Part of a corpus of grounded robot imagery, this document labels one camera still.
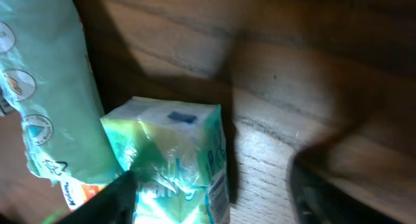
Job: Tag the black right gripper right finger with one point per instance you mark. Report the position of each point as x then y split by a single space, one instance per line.
315 201

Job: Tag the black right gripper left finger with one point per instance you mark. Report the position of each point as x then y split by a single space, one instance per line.
113 205

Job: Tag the orange Kleenex tissue pack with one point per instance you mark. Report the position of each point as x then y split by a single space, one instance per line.
77 194

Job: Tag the green Kleenex tissue pack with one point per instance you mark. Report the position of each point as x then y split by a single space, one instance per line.
178 153

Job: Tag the teal wet wipes pack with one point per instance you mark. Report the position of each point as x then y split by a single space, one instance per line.
46 77

